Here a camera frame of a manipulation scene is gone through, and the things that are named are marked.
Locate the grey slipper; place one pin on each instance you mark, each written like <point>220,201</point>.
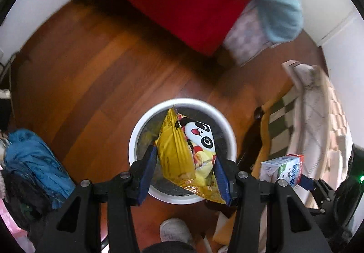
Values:
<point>174,230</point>

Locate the white shoe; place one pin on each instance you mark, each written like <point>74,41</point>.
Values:
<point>4,94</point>

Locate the brown cardboard piece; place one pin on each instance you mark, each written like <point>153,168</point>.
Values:
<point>223,227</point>

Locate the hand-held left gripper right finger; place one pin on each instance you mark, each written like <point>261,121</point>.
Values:
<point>223,182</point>

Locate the yellow panda snack bag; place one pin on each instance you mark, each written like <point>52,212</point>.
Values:
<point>176,153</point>

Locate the green checkered mat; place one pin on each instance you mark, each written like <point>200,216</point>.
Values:
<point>280,119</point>

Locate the red bed cover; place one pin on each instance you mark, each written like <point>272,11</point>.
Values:
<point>182,5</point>

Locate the white round trash bin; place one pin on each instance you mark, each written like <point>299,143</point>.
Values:
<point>136,139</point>

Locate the blue cloth pile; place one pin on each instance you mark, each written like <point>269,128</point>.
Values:
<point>34,162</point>

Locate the white milk carton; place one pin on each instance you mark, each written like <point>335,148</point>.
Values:
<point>281,172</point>

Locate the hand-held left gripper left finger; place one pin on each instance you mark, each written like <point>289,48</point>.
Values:
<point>147,177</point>

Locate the checkered pale mattress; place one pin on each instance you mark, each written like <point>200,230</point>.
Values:
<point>247,36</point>

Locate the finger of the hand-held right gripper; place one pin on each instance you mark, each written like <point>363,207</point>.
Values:
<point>307,182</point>

